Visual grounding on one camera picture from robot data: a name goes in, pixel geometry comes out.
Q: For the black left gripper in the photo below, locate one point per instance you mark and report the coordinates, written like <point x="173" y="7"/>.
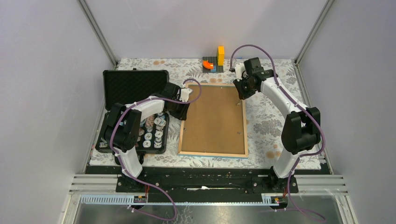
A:
<point x="182" y="114"/>

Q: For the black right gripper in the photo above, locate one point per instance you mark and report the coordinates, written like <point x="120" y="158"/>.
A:
<point x="243" y="95"/>

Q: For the blue wooden picture frame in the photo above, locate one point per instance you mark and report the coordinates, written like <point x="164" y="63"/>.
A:
<point x="213" y="120"/>

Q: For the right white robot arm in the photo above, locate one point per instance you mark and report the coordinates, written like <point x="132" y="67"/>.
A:
<point x="301" y="129"/>

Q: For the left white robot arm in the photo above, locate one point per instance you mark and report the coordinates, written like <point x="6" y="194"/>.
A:
<point x="124" y="121"/>

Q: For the grey toy baseplate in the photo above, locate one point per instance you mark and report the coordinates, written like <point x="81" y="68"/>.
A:
<point x="212" y="59"/>

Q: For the yellow toy block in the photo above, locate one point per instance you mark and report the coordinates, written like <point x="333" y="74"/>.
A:
<point x="220" y="55"/>

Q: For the orange curved toy block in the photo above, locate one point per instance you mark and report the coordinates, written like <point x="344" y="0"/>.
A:
<point x="207" y="65"/>

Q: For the black poker chip case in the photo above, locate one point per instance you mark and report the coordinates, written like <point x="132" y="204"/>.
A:
<point x="129" y="86"/>

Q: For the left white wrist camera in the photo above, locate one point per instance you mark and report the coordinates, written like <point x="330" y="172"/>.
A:
<point x="184" y="94"/>

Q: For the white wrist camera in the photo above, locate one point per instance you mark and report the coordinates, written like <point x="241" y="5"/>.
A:
<point x="239" y="70"/>
<point x="184" y="94"/>

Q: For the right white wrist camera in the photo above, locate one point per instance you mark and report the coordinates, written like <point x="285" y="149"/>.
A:
<point x="239" y="70"/>

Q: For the brown frame backing board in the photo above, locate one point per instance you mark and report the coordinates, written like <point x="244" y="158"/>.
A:
<point x="213" y="123"/>

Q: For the black mounting base rail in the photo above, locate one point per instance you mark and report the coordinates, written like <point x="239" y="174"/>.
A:
<point x="192" y="182"/>

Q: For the white slotted cable duct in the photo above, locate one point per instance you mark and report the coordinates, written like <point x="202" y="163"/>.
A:
<point x="244" y="200"/>

